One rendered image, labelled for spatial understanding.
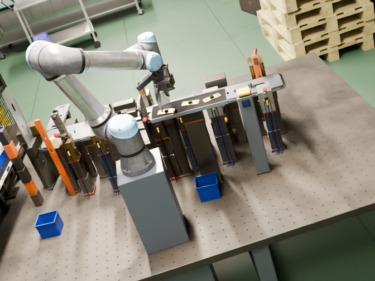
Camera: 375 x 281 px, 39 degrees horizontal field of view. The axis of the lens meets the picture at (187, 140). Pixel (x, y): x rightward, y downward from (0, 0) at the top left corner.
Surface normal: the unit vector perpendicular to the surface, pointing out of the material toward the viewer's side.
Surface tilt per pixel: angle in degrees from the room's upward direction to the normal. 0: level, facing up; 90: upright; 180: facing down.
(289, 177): 0
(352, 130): 0
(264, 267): 90
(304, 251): 0
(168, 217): 90
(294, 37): 90
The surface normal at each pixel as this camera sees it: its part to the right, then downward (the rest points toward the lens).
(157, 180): 0.15, 0.48
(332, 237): -0.27, -0.82
